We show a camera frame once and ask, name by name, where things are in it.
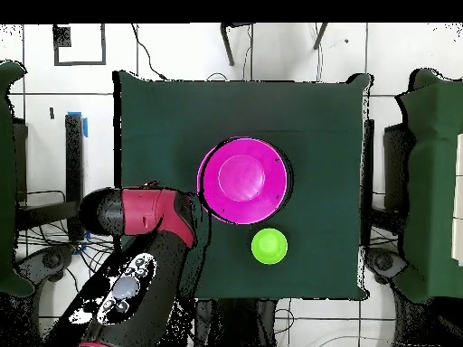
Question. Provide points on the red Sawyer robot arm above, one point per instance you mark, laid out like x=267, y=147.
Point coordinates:
x=144, y=253

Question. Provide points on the black office chair base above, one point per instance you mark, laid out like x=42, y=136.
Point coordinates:
x=383, y=262
x=50, y=260

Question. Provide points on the black stand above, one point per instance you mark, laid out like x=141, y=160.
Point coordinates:
x=396, y=162
x=74, y=162

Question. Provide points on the dark green table cloth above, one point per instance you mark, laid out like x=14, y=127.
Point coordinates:
x=181, y=108

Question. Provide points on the green bowl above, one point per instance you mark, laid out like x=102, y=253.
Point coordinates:
x=269, y=245

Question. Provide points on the green covered side table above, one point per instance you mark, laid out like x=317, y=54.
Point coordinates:
x=7, y=180
x=430, y=180

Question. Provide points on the large pink bowl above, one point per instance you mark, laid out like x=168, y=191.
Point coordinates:
x=242, y=180

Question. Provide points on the white boxes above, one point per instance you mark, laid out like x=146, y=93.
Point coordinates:
x=458, y=198

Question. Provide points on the black metal leg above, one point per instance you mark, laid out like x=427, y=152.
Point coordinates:
x=320, y=36
x=227, y=43

